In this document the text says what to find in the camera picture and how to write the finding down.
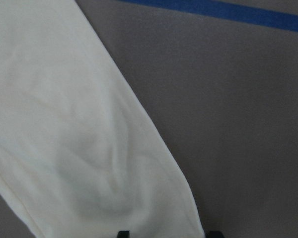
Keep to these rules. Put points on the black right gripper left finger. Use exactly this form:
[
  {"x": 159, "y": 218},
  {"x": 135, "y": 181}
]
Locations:
[{"x": 123, "y": 234}]

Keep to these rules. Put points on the cream long-sleeve printed shirt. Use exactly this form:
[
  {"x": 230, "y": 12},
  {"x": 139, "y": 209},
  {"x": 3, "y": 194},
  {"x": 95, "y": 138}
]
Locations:
[{"x": 79, "y": 155}]

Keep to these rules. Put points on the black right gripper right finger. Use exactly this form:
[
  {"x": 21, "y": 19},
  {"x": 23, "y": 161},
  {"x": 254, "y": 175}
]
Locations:
[{"x": 214, "y": 234}]

